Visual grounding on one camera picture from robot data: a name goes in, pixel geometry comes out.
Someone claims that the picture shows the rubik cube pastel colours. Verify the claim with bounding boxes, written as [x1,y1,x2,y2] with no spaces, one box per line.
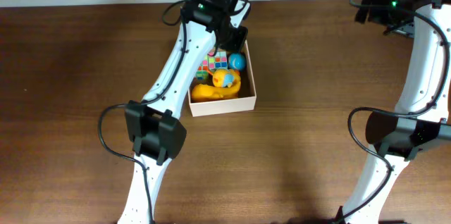
[207,51,228,72]

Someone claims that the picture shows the blue ball toy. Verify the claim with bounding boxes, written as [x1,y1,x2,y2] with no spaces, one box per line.
[228,53,247,71]

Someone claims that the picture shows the rubik cube green orange top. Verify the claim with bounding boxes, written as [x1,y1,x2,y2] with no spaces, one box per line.
[194,55,209,80]

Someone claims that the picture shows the yellow duck toy blue jacket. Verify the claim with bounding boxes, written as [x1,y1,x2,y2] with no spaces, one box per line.
[208,68,241,88]

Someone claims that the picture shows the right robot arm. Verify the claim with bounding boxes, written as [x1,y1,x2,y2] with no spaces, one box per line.
[333,0,450,223]

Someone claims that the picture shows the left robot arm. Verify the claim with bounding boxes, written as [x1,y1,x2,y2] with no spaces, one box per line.
[118,0,250,223]

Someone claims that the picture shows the white cardboard box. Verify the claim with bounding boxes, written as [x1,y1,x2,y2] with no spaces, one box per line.
[187,44,257,117]

